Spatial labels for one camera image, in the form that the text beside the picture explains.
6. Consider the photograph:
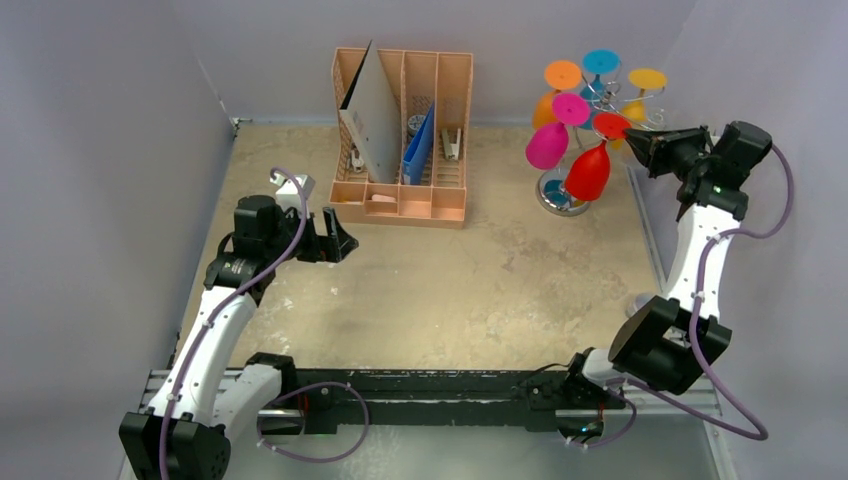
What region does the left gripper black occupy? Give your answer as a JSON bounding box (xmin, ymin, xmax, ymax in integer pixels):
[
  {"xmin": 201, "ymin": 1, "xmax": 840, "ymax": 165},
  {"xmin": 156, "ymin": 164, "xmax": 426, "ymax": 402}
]
[{"xmin": 264, "ymin": 206, "xmax": 355, "ymax": 266}]

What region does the red wine glass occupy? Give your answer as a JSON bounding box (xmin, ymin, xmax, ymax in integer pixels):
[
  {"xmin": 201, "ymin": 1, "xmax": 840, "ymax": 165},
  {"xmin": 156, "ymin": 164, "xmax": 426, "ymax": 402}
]
[{"xmin": 563, "ymin": 112, "xmax": 631, "ymax": 202}]

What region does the pink wine glass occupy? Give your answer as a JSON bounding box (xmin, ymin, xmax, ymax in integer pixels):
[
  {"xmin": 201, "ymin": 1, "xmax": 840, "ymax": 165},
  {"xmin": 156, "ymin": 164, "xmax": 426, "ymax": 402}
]
[{"xmin": 525, "ymin": 90, "xmax": 590, "ymax": 170}]

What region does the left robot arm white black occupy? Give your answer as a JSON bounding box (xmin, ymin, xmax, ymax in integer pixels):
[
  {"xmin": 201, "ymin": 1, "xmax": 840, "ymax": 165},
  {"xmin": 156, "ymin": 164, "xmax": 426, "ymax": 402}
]
[{"xmin": 119, "ymin": 195, "xmax": 358, "ymax": 479}]

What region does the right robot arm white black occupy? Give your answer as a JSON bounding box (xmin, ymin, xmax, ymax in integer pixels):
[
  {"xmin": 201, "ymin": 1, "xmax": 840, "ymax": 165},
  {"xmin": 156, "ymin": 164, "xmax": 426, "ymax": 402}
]
[{"xmin": 561, "ymin": 121, "xmax": 773, "ymax": 407}]

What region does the yellow wine glass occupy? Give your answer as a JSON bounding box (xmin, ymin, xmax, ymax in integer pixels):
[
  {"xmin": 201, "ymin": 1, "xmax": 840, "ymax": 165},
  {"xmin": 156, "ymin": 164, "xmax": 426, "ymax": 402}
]
[{"xmin": 607, "ymin": 67, "xmax": 668, "ymax": 131}]

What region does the blue wine glass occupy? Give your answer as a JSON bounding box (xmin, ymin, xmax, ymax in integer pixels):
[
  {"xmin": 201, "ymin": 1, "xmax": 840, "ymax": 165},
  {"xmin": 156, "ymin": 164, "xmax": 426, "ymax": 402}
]
[{"xmin": 579, "ymin": 49, "xmax": 621, "ymax": 130}]

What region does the chrome wine glass rack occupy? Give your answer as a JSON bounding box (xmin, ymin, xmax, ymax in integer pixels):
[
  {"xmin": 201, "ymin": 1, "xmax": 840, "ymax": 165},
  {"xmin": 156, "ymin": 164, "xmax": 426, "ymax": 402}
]
[{"xmin": 525, "ymin": 62, "xmax": 667, "ymax": 216}]

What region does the orange wine glass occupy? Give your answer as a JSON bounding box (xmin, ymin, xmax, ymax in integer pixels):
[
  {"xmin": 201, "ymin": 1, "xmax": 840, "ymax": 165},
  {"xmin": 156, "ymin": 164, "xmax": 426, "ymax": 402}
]
[{"xmin": 532, "ymin": 60, "xmax": 582, "ymax": 130}]

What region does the pink eraser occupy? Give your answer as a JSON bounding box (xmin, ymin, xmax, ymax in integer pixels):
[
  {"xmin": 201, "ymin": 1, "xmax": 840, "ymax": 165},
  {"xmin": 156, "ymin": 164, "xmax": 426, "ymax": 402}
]
[{"xmin": 370, "ymin": 194, "xmax": 397, "ymax": 203}]

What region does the blue folder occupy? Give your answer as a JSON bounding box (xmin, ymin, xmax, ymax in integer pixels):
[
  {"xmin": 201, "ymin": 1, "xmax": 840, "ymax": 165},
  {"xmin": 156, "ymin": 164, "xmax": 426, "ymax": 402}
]
[{"xmin": 401, "ymin": 104, "xmax": 435, "ymax": 185}]

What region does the grey white folder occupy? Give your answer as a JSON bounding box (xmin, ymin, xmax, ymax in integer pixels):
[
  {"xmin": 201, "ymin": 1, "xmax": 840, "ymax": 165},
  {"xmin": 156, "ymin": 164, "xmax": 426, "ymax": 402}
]
[{"xmin": 338, "ymin": 41, "xmax": 402, "ymax": 184}]

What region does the tape roll in organizer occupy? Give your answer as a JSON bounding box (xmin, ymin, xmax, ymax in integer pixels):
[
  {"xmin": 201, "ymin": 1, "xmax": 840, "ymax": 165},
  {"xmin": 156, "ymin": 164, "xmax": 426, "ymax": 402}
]
[{"xmin": 406, "ymin": 114, "xmax": 427, "ymax": 137}]

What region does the grey stapler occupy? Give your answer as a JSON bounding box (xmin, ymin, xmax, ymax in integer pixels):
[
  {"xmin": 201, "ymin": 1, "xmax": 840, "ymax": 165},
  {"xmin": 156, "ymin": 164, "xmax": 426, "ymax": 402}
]
[{"xmin": 440, "ymin": 128, "xmax": 462, "ymax": 162}]

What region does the peach plastic desk organizer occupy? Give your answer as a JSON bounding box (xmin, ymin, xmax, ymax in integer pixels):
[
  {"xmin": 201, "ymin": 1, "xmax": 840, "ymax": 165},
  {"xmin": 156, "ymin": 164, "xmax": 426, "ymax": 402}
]
[{"xmin": 330, "ymin": 47, "xmax": 473, "ymax": 228}]

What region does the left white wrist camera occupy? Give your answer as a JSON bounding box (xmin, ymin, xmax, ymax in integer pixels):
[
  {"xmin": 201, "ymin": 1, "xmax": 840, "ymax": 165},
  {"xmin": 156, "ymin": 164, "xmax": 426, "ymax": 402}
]
[{"xmin": 271, "ymin": 173, "xmax": 315, "ymax": 214}]

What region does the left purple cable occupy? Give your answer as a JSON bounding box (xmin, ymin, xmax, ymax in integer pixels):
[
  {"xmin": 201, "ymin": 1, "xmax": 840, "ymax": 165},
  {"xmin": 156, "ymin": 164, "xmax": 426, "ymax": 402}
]
[{"xmin": 158, "ymin": 166, "xmax": 371, "ymax": 480}]

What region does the purple cable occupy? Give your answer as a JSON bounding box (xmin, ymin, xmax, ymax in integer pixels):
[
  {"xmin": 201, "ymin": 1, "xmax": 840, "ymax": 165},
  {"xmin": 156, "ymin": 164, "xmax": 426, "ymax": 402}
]
[
  {"xmin": 158, "ymin": 166, "xmax": 371, "ymax": 480},
  {"xmin": 566, "ymin": 142, "xmax": 795, "ymax": 452}
]

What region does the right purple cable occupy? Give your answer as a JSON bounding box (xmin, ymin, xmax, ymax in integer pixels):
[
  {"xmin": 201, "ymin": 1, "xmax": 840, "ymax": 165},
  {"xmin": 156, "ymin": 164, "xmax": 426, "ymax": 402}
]
[{"xmin": 566, "ymin": 142, "xmax": 795, "ymax": 452}]

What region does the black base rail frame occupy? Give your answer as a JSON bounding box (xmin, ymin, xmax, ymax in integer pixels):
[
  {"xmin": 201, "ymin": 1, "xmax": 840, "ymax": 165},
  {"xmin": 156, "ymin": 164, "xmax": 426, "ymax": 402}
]
[{"xmin": 142, "ymin": 352, "xmax": 717, "ymax": 439}]

